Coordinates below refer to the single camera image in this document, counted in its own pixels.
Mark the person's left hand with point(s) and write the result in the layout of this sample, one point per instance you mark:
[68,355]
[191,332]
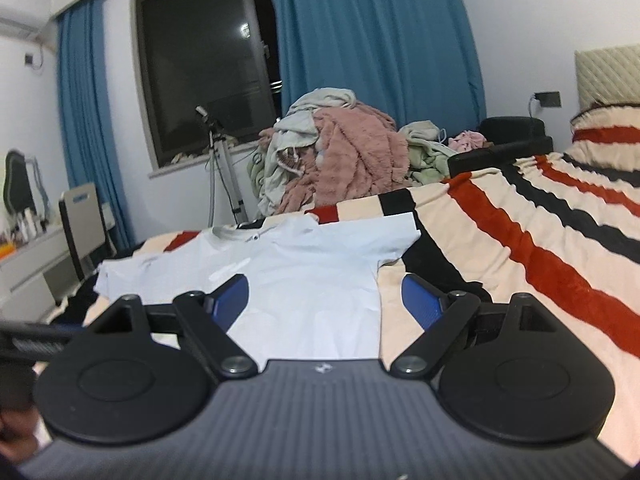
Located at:
[15,432]

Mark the beige quilted headboard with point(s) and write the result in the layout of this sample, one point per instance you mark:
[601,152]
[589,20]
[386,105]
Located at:
[607,75]

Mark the black armchair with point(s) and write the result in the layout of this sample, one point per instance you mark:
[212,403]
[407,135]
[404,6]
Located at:
[510,132]

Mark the small beige trinkets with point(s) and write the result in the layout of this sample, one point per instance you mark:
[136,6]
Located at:
[190,157]

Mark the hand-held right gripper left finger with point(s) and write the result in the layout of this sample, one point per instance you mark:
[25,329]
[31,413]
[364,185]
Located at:
[230,301]

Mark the pink fluffy blanket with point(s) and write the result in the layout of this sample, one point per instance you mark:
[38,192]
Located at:
[360,155]

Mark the red black cream striped blanket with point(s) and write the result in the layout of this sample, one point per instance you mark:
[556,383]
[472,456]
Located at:
[525,240]

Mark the silver tripod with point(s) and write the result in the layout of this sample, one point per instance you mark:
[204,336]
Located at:
[220,142]

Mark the green printed blanket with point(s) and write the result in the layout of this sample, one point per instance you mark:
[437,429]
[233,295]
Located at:
[256,175]

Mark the pale green blanket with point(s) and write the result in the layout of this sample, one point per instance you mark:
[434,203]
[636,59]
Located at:
[425,165]

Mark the small pink cloth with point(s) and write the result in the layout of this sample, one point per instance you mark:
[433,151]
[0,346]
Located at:
[467,141]

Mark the orange box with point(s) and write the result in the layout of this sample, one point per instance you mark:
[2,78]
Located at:
[6,247]

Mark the striped pillow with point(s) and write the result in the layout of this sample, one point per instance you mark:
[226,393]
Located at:
[610,135]

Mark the blue curtain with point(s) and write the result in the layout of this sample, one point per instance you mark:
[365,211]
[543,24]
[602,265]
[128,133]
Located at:
[85,110]
[375,35]

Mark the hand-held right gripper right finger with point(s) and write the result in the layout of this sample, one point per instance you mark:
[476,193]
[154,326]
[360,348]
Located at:
[422,301]

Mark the white dresser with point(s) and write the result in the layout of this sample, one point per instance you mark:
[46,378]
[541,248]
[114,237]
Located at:
[30,270]

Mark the white air conditioner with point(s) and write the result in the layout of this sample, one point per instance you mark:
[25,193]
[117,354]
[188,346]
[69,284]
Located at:
[15,30]

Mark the black wall socket with charger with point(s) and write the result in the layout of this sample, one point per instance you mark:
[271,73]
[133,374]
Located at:
[548,99]

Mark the row of cosmetic bottles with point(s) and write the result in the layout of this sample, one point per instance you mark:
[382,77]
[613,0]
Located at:
[27,225]

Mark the grey hoodie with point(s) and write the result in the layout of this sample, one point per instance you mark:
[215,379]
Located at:
[295,125]

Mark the white t-shirt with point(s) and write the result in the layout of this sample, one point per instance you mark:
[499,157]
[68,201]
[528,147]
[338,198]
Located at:
[310,280]

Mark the grey chair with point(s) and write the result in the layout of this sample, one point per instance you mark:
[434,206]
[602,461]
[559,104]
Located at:
[82,205]

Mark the dark window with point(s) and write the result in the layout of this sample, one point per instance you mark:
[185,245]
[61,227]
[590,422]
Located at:
[200,60]

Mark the wavy mirror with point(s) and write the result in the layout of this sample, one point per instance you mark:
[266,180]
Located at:
[17,180]

